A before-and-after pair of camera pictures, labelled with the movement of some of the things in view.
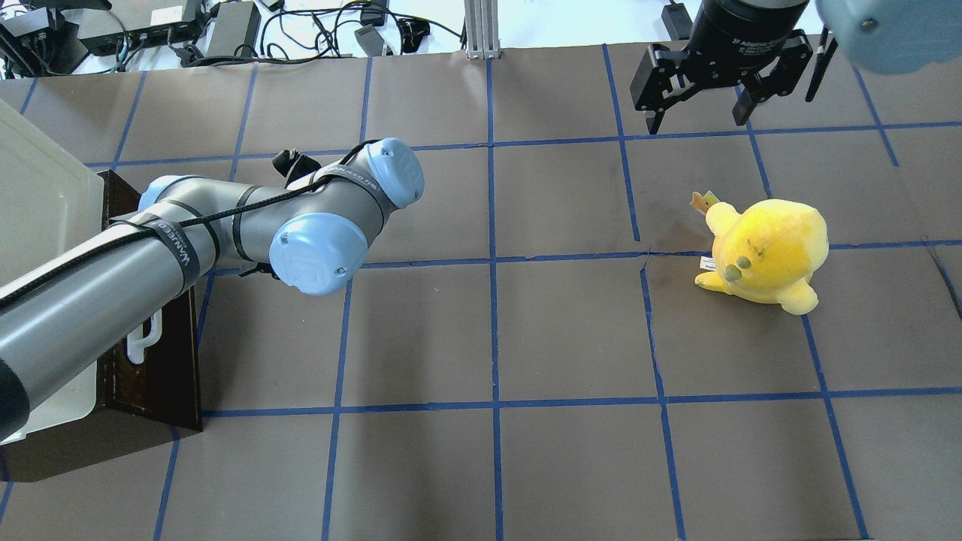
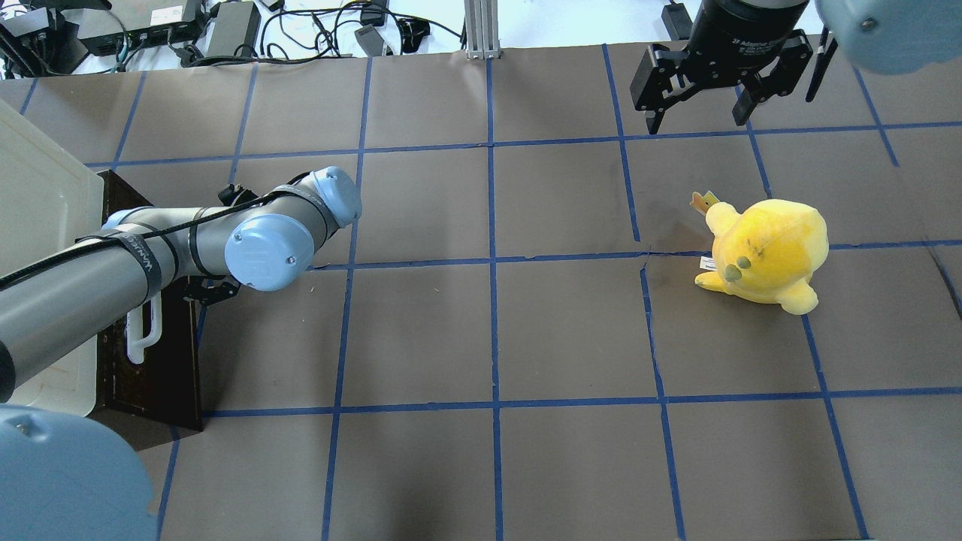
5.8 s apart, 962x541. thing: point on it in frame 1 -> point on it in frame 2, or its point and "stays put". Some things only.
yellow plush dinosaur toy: [768, 253] stays put
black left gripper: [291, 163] -> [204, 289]
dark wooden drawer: [149, 393] stays put
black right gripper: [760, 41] stays put
